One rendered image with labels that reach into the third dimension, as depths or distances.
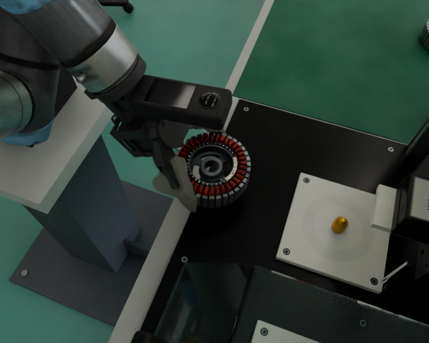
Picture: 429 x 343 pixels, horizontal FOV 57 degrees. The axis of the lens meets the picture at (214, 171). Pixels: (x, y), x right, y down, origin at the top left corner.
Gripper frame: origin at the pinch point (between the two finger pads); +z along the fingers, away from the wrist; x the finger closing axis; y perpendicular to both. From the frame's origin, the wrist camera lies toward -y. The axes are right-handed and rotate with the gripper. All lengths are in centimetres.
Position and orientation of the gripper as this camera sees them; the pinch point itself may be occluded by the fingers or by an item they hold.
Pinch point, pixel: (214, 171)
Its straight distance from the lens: 57.7
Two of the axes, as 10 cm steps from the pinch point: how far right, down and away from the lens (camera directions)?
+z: 5.0, 5.8, 6.5
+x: -3.3, 8.2, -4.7
